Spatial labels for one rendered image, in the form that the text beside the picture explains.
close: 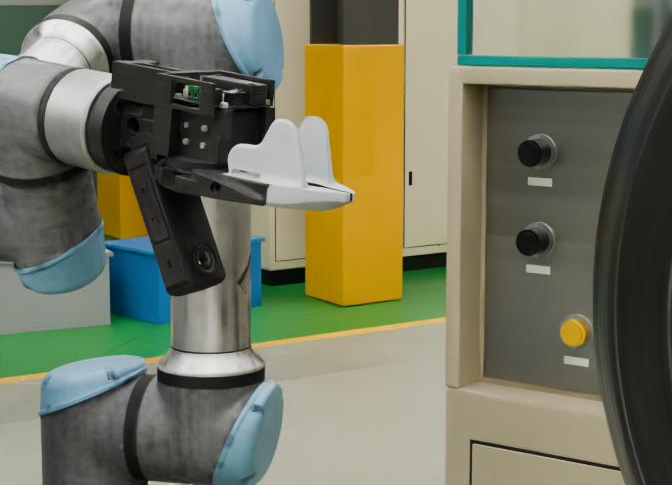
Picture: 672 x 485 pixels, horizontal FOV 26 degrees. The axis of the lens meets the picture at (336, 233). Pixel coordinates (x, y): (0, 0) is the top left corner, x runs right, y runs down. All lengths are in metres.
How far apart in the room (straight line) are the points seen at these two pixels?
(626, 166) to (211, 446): 0.85
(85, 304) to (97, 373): 4.81
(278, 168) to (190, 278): 0.12
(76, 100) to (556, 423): 0.76
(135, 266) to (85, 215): 5.30
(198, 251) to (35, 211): 0.16
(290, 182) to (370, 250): 5.78
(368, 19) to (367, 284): 1.22
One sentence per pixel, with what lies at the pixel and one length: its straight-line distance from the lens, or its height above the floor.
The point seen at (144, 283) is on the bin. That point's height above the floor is 0.17.
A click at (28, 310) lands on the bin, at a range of 6.33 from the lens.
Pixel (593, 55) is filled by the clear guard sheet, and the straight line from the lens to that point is 1.60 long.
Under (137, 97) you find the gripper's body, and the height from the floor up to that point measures 1.27.
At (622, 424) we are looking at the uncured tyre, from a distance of 0.79.
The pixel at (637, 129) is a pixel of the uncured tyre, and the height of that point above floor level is 1.27.
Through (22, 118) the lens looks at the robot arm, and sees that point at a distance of 1.13.
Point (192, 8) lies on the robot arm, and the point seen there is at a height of 1.33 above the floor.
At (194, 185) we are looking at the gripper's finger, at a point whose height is 1.21.
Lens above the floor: 1.32
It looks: 8 degrees down
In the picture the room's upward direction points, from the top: straight up
